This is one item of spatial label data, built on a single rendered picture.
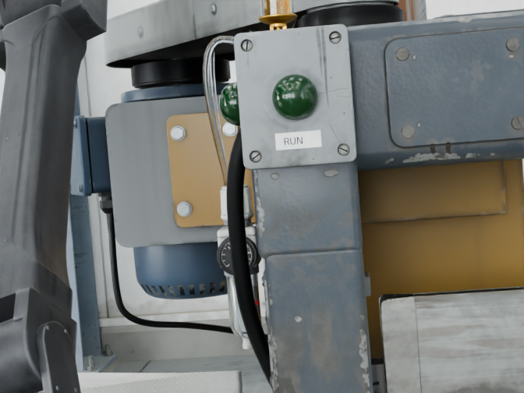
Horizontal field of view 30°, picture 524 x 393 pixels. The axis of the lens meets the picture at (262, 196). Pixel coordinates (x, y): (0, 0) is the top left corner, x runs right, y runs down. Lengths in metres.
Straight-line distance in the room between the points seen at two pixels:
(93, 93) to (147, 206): 4.97
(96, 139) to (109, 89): 4.92
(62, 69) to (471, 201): 0.40
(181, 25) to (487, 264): 0.39
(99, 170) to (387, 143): 0.50
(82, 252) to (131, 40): 4.98
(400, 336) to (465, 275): 0.16
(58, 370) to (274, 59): 0.26
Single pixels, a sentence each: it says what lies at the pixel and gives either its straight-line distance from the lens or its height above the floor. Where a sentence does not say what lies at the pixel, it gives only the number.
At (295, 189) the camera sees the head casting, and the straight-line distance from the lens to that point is 0.69.
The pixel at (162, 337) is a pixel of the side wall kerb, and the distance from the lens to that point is 6.04.
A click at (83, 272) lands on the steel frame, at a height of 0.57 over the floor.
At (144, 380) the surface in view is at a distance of 0.96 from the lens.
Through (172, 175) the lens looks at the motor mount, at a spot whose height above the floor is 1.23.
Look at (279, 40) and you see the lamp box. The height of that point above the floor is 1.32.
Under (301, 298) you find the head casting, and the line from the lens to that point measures 0.70.
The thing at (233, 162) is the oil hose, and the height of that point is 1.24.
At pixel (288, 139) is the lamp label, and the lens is 0.64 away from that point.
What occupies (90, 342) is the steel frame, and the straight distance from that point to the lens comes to 6.14.
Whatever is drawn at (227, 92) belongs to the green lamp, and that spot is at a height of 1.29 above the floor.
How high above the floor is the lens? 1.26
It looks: 3 degrees down
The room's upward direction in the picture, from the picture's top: 5 degrees counter-clockwise
